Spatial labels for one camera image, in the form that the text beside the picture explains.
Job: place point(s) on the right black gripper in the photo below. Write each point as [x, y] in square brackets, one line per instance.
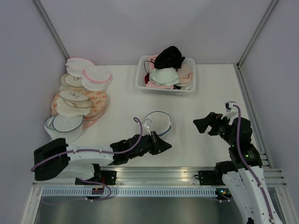
[201, 124]

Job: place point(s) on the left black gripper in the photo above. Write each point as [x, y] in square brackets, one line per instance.
[159, 145]

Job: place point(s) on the white mesh blue-trim laundry bag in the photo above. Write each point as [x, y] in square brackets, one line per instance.
[161, 122]

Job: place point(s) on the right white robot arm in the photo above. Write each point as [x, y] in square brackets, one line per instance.
[243, 174]

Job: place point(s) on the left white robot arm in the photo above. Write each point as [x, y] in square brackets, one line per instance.
[58, 159]

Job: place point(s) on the white bra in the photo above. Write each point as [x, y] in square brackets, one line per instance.
[164, 77]

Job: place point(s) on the black bra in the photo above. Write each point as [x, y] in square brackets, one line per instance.
[171, 57]

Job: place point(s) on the orange patterned laundry bag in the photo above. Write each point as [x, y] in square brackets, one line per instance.
[98, 100]

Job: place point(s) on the blue-trim mesh bag on pile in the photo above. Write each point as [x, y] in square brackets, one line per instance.
[69, 128]

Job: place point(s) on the pink-trim mesh laundry bag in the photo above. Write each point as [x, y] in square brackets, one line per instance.
[96, 78]

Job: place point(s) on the beige bag with bra print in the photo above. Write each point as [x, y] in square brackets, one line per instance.
[71, 104]

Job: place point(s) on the beige-trim mesh laundry bag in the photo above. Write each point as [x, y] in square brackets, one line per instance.
[70, 82]

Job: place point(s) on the pink-trim bag at back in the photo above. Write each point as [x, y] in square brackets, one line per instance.
[75, 66]

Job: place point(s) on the white plastic basket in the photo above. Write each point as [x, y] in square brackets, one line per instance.
[140, 74]

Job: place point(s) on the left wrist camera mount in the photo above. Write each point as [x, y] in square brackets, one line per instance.
[147, 124]

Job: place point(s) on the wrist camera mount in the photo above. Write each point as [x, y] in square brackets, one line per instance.
[231, 110]
[147, 124]

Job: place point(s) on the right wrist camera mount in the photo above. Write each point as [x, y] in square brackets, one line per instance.
[231, 110]

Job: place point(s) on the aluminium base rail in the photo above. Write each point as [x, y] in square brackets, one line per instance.
[165, 177]

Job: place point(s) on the right aluminium table-edge rail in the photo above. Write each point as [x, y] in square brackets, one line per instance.
[260, 144]

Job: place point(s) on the white slotted cable duct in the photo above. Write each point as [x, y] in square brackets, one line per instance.
[146, 192]

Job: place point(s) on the right aluminium frame post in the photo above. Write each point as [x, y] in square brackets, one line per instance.
[266, 16]

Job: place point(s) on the aluminium frame post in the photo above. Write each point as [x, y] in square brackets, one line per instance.
[266, 16]
[51, 28]

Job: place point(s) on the left aluminium frame post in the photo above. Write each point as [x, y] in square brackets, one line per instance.
[51, 28]

